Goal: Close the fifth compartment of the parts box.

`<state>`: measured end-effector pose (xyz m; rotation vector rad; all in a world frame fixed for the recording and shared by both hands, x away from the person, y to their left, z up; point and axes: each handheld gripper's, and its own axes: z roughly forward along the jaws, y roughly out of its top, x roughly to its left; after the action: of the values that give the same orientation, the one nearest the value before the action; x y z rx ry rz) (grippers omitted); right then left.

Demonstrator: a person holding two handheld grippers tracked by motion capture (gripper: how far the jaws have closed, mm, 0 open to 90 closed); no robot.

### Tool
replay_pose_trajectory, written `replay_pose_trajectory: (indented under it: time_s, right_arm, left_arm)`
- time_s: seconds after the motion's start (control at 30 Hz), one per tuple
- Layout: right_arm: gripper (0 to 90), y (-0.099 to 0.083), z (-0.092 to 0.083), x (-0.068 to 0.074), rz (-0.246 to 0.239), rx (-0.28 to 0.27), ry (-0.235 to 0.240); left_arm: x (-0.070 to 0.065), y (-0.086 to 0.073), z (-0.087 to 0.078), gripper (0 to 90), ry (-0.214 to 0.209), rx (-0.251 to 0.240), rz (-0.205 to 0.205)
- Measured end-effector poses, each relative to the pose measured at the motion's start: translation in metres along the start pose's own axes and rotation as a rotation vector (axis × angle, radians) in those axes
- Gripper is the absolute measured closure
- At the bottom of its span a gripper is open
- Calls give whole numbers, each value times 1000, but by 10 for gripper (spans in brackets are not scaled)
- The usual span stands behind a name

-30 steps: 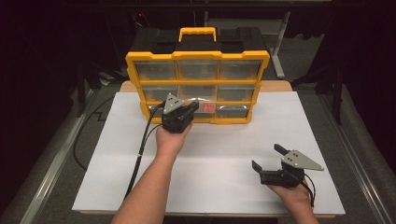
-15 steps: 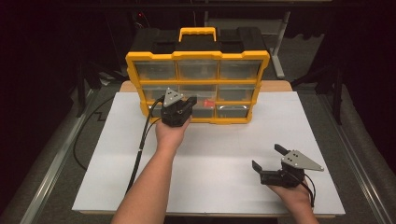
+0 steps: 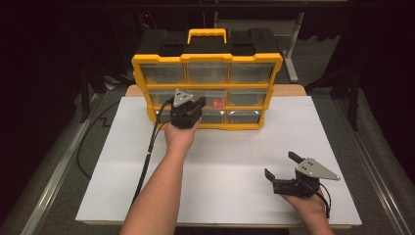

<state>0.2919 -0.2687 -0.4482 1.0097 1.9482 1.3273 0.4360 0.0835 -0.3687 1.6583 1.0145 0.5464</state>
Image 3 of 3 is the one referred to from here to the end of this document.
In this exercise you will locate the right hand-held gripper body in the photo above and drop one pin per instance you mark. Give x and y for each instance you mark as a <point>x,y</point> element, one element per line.
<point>310,169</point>

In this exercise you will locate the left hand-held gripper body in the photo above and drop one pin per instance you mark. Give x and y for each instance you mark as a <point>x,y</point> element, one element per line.
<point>184,112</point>

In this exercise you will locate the clear plastic drawer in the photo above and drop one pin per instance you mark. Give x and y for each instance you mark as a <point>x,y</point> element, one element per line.
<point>212,94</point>

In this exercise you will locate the small orange cone piece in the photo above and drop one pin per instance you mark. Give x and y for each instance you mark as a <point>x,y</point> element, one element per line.
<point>219,104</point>

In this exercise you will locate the yellow black organizer case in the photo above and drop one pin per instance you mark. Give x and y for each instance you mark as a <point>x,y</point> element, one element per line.
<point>208,58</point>

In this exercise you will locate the person's left hand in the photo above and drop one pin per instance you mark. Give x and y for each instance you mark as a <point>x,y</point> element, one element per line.
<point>179,140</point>

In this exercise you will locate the person's right hand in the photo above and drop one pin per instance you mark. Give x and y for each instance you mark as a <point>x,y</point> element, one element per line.
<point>310,209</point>

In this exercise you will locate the white board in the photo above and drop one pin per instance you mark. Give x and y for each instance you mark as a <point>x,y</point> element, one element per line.
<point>228,147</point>

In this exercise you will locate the grid of clear drawers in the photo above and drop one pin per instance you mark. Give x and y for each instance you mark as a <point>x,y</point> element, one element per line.
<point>251,73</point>

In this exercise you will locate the dark metal stand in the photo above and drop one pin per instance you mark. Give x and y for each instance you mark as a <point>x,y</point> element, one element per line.
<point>354,101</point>
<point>85,94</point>

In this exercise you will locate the grey metal stand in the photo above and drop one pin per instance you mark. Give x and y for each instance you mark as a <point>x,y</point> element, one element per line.
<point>290,62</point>

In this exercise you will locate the aluminium rail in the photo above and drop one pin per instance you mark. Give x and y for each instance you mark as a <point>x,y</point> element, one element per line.
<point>375,182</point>
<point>55,176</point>

